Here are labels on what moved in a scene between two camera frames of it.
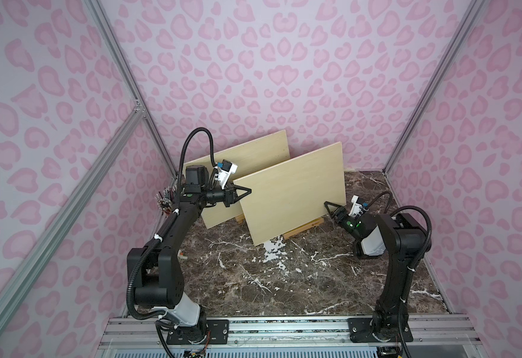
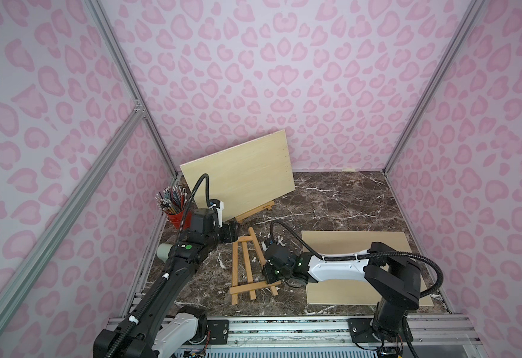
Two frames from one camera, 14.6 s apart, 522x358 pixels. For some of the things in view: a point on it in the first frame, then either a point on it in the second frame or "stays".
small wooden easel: (309, 225) → (251, 286)
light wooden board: (291, 194) → (350, 243)
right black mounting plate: (359, 332) stays
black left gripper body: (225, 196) → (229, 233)
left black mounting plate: (219, 330) stays
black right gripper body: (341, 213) → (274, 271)
